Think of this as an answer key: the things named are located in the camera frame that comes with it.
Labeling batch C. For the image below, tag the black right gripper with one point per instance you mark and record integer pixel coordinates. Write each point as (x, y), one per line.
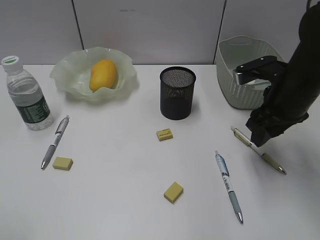
(274, 118)

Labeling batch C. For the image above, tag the yellow mango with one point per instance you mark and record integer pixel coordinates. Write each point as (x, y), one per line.
(103, 75)

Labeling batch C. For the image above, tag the yellow eraser front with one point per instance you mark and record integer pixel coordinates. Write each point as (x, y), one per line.
(173, 192)

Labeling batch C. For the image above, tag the beige white pen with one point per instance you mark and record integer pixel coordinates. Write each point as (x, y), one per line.
(265, 156)

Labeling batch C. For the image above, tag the yellow eraser centre printed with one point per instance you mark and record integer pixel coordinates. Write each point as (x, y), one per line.
(164, 134)

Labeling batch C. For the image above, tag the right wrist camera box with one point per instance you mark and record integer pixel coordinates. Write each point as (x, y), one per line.
(267, 68)

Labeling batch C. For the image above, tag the light green plastic basket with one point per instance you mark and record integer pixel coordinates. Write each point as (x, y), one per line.
(234, 52)

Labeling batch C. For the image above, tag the blue white pen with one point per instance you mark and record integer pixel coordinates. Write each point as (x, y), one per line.
(229, 188)

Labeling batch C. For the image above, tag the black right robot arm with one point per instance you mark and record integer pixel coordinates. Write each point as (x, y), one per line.
(295, 85)

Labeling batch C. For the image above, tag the yellow eraser near bottle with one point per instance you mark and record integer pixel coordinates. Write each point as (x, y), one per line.
(62, 163)

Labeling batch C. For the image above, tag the clear water bottle green label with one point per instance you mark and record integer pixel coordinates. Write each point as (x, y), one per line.
(26, 94)

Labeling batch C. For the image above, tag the black mesh pen holder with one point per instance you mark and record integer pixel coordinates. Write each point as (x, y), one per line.
(176, 92)

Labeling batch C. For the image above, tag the frosted green wavy plate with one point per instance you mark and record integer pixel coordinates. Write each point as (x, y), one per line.
(72, 75)

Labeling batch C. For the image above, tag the grey grip pen left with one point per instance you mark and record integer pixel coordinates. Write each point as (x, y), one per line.
(57, 138)

